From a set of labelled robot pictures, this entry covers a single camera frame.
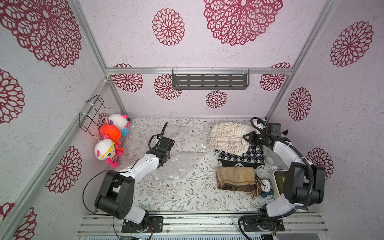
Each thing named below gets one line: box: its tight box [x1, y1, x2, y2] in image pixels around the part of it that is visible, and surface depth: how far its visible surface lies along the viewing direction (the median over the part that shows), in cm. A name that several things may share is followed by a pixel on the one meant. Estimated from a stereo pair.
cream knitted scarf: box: [207, 122, 256, 156], surface depth 94 cm
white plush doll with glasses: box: [94, 139, 122, 168], surface depth 82 cm
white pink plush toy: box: [107, 114, 130, 137], surface depth 97 cm
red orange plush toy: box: [100, 123, 125, 152], surface depth 90 cm
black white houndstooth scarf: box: [215, 144, 266, 169], surface depth 93 cm
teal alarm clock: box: [259, 178, 274, 198], surface depth 83 cm
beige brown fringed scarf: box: [215, 166, 263, 199], surface depth 85 cm
